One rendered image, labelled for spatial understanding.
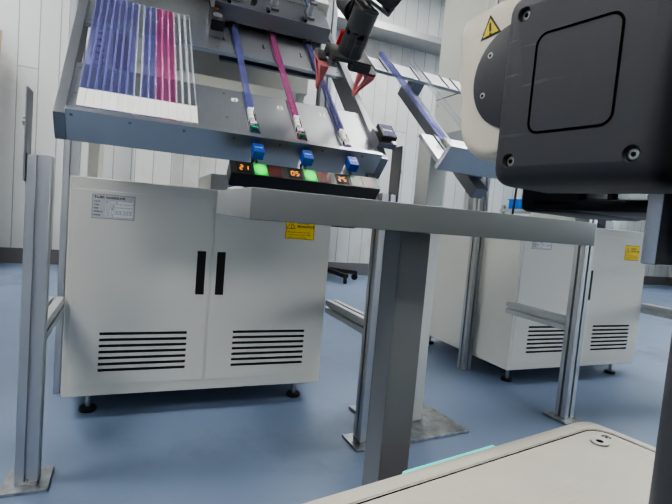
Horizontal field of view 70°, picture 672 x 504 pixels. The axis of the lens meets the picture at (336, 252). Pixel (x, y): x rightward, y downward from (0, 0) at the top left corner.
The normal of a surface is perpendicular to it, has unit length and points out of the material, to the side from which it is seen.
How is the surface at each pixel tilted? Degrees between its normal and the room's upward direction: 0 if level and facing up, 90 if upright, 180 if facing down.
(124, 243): 90
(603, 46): 90
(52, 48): 90
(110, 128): 134
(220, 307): 90
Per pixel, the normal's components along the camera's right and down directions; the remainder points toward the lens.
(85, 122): 0.22, 0.76
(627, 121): -0.83, -0.04
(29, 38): 0.40, 0.10
